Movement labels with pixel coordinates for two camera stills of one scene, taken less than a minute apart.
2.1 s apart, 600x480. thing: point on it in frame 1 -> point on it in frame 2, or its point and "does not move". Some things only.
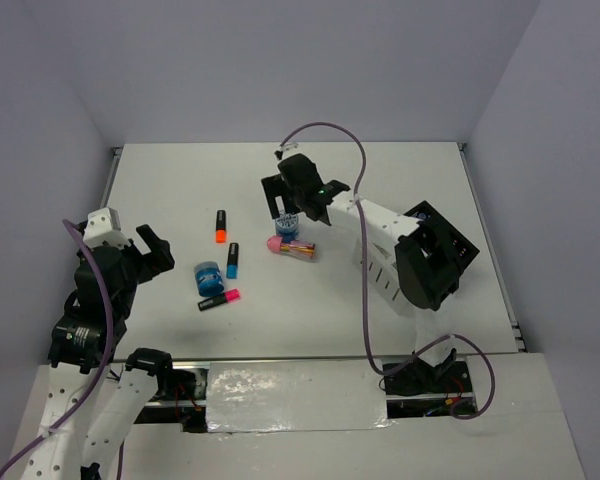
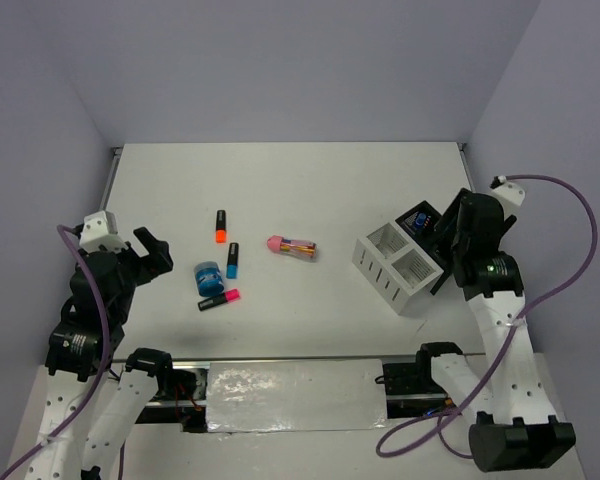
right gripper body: (294, 192) -> (451, 230)
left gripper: (161, 258) does not move
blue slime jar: (209, 278) does not move
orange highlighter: (221, 226) does not move
